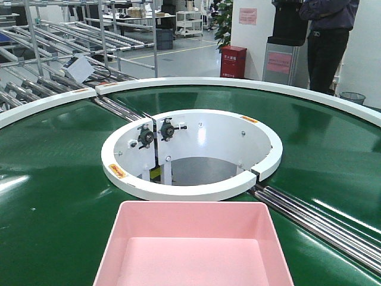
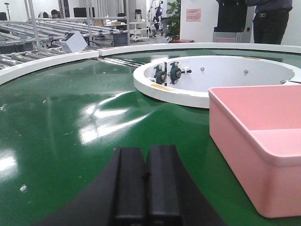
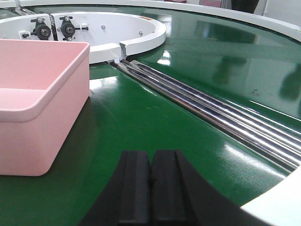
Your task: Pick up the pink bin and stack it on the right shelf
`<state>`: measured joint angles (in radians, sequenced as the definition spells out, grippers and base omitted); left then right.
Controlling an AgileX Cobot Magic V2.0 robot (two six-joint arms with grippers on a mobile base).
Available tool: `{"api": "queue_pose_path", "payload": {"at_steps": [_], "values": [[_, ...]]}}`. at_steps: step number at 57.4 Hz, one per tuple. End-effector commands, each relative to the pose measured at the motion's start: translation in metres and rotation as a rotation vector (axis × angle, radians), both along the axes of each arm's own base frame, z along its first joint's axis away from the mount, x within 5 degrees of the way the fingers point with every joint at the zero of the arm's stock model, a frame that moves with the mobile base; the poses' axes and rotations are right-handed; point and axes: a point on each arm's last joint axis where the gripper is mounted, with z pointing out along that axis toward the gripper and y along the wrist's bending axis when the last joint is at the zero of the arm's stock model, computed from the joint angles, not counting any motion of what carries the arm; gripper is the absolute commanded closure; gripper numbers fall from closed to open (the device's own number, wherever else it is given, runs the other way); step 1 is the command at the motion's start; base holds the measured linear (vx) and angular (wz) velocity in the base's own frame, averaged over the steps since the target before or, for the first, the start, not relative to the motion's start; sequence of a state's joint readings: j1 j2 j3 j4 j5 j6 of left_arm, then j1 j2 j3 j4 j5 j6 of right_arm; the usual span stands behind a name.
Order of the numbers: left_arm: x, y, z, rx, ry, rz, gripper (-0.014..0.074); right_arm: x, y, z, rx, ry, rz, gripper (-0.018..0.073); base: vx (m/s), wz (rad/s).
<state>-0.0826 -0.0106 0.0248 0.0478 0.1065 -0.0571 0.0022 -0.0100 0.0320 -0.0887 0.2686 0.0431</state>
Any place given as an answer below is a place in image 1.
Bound red fire extinguisher cabinet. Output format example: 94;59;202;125
220;45;247;79

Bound steel conveyor rollers right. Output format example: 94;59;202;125
249;184;380;275

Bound mesh waste basket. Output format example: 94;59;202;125
339;92;366;105

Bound white shelving cart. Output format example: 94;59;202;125
176;11;203;37

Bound black bearing block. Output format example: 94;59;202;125
160;117;188;141
138;124;154;149

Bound white control box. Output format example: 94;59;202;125
63;55;95;83

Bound green curved conveyor belt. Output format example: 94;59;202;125
1;86;380;285

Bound steel conveyor rollers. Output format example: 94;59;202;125
249;184;380;275
91;96;152;122

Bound black bearing block left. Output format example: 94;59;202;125
138;124;154;149

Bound pink wall notice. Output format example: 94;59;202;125
239;8;258;26

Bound green potted plant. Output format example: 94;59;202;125
213;0;233;50

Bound white inner conveyor ring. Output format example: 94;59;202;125
101;108;283;201

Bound steel conveyor rollers left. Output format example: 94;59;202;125
91;96;152;122

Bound black bearing block right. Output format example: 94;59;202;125
160;117;188;141

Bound person in purple shirt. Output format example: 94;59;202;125
299;0;360;95

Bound metal roller rack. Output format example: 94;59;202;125
1;1;157;112

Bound pink plastic bin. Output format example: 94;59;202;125
94;201;293;285

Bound white outer conveyor rail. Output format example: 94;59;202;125
1;77;380;128

